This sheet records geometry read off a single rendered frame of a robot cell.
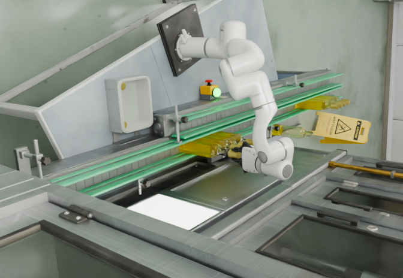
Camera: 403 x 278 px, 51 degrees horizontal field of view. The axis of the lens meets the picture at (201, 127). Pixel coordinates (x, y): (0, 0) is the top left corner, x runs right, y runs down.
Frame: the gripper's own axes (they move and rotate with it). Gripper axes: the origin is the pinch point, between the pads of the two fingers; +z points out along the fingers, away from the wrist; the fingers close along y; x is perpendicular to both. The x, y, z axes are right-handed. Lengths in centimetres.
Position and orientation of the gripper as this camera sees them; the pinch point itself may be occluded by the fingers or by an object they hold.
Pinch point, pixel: (237, 154)
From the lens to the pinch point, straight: 178.5
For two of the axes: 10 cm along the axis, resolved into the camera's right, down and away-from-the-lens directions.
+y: -0.4, -9.7, -2.2
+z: -5.7, -1.6, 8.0
